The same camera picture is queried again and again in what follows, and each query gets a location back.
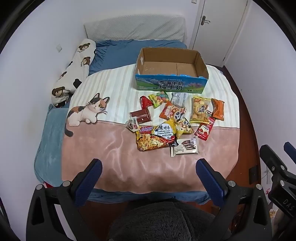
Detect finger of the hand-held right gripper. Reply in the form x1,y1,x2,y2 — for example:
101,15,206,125
284,142,296,163
259,144,287,173

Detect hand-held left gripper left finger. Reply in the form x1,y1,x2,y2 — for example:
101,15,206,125
26,158,103,241

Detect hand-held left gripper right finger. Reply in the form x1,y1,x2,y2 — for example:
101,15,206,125
195,158,271,241

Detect white chocolate cookie packet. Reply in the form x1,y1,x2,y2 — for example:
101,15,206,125
170,137,199,157

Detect yellow panda snack packet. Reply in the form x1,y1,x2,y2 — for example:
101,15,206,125
174,117,194,135

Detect small white snack packet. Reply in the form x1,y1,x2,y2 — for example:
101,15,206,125
125,117,139,132

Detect yellow instant noodle packet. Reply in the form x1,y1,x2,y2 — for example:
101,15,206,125
136,119,178,151

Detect yellow biscuit bag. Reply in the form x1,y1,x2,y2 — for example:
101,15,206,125
190,96,212,123

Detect plain orange snack packet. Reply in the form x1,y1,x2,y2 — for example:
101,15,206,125
211,98,226,121

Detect brown glossy snack packet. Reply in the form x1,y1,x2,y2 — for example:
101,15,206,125
129,108,152,124

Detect orange panda snack packet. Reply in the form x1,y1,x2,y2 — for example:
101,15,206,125
159,102,186,121

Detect clear wrapper snack packet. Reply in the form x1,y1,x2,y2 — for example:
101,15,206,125
171,92,186,107

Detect red triangular snack packet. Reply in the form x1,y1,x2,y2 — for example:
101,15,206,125
139,95,153,109

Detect colourful candy packet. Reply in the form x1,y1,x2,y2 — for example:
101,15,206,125
148,91,170,108

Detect cardboard box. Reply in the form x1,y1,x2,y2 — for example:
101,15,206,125
134,47,210,94

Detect small black box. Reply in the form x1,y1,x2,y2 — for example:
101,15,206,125
248,166,259,183

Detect cat print blanket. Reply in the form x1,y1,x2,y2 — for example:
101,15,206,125
61,62,240,194

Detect light blue blanket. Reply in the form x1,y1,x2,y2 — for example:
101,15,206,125
34,104,70,188

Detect person's grey fleece pants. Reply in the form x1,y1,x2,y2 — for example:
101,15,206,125
107,200,215,241

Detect bear print pillow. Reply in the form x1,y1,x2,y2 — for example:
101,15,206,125
51,39,96,108

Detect blue duvet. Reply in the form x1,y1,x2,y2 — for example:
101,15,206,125
89,39,188,76

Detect white door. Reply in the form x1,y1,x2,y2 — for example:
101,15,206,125
192,0,248,61

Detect white headboard cushion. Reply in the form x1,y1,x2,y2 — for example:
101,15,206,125
84,15,188,42

